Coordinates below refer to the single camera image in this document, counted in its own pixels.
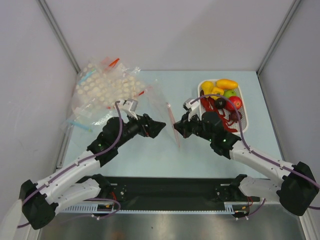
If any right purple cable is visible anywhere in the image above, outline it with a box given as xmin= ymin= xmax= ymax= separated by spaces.
xmin=191 ymin=94 xmax=320 ymax=210

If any white slotted cable duct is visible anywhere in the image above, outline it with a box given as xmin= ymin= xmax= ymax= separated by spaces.
xmin=46 ymin=201 xmax=121 ymax=214

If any red lobster toy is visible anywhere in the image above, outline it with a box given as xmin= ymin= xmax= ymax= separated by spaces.
xmin=213 ymin=106 xmax=239 ymax=133

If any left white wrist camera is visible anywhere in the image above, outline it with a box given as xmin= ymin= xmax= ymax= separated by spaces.
xmin=116 ymin=98 xmax=138 ymax=120

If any dark purple passion fruit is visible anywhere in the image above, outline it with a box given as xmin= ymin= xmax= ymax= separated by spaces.
xmin=229 ymin=111 xmax=243 ymax=123

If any orange yellow mango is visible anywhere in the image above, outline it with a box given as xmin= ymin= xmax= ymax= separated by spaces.
xmin=215 ymin=78 xmax=239 ymax=90

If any pile of zip bags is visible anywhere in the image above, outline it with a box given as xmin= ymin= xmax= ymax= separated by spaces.
xmin=60 ymin=57 xmax=146 ymax=132

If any pink dotted zip bag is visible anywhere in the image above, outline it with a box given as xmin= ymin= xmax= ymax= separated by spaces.
xmin=145 ymin=79 xmax=181 ymax=149

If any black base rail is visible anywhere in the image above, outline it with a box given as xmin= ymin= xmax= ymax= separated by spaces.
xmin=98 ymin=176 xmax=257 ymax=212

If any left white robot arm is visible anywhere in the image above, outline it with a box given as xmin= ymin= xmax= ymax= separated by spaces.
xmin=19 ymin=113 xmax=166 ymax=230

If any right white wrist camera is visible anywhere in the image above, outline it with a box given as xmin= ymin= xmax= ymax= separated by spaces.
xmin=183 ymin=98 xmax=200 ymax=122

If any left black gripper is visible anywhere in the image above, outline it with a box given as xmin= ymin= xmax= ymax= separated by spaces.
xmin=114 ymin=110 xmax=166 ymax=149

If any dark mangosteen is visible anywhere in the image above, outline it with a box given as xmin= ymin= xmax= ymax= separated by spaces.
xmin=214 ymin=97 xmax=227 ymax=110

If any red apple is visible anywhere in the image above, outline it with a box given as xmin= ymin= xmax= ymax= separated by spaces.
xmin=225 ymin=96 xmax=243 ymax=112

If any green apple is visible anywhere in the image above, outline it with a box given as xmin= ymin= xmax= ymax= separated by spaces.
xmin=223 ymin=89 xmax=238 ymax=99

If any white perforated basket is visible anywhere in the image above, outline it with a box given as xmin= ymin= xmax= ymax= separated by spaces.
xmin=197 ymin=78 xmax=248 ymax=135

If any yellow bell pepper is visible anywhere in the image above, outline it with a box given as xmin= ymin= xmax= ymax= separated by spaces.
xmin=210 ymin=86 xmax=224 ymax=96

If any yellow pear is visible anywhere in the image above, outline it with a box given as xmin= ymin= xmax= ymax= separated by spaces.
xmin=201 ymin=80 xmax=215 ymax=95

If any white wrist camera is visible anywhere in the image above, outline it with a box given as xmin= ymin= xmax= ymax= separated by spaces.
xmin=183 ymin=98 xmax=200 ymax=122
xmin=116 ymin=98 xmax=138 ymax=120

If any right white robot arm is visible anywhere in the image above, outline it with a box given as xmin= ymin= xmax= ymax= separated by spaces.
xmin=173 ymin=112 xmax=320 ymax=216

